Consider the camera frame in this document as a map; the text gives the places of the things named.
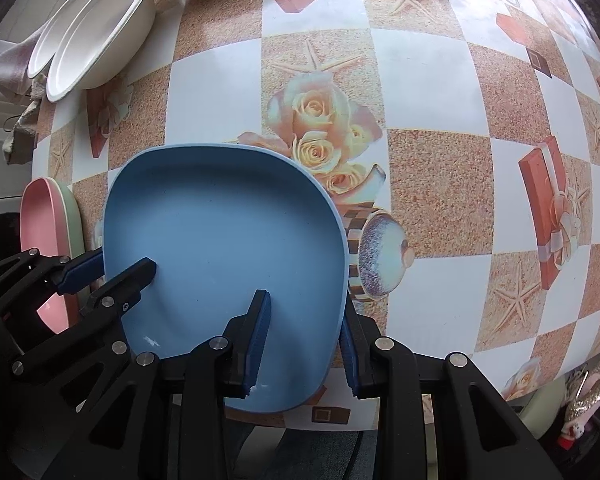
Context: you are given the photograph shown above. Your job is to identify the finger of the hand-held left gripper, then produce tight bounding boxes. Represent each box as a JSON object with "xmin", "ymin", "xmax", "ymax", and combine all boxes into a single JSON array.
[
  {"xmin": 10, "ymin": 257, "xmax": 158, "ymax": 386},
  {"xmin": 0, "ymin": 248, "xmax": 105, "ymax": 322}
]

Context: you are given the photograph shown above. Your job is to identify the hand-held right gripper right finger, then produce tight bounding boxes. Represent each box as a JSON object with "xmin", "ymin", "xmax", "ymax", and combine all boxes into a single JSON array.
[{"xmin": 340, "ymin": 309, "xmax": 565, "ymax": 480}]

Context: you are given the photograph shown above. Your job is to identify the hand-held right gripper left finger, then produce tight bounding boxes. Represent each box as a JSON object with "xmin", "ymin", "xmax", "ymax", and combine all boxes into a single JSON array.
[{"xmin": 11, "ymin": 289, "xmax": 273, "ymax": 480}]

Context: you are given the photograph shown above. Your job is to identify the blue plate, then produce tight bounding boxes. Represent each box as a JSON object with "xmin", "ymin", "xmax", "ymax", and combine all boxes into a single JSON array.
[{"xmin": 102, "ymin": 144, "xmax": 352, "ymax": 415}]

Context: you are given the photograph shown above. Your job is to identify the pale green plate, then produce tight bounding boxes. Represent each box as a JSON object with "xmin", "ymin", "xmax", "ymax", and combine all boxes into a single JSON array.
[{"xmin": 45, "ymin": 180, "xmax": 87, "ymax": 266}]

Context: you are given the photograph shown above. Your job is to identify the pink plate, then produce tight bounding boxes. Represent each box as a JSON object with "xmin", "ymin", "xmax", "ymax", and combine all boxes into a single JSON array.
[{"xmin": 20, "ymin": 177, "xmax": 81, "ymax": 336}]

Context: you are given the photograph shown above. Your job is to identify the pale green round object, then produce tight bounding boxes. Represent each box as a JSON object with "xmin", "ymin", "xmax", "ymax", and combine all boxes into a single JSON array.
[{"xmin": 509, "ymin": 375, "xmax": 581, "ymax": 437}]

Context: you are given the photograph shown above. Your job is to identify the grey cloth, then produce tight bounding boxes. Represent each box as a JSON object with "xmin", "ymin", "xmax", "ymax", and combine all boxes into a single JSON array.
[{"xmin": 0, "ymin": 25, "xmax": 47, "ymax": 97}]

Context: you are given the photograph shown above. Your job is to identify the small white bowl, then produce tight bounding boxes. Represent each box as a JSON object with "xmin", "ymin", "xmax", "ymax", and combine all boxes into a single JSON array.
[{"xmin": 27, "ymin": 0, "xmax": 102, "ymax": 80}]

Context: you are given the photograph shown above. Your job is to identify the glittery shoes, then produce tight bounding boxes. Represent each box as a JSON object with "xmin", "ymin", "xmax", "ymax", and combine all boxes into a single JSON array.
[{"xmin": 564, "ymin": 360, "xmax": 600, "ymax": 424}]

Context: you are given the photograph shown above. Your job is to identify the large white bowl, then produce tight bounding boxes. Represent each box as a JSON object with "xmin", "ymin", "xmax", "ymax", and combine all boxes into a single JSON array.
[{"xmin": 46, "ymin": 0, "xmax": 158, "ymax": 104}]

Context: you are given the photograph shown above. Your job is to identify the printed checkered tablecloth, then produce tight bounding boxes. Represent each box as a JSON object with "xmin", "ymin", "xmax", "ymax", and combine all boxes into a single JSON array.
[{"xmin": 30, "ymin": 0, "xmax": 600, "ymax": 432}]

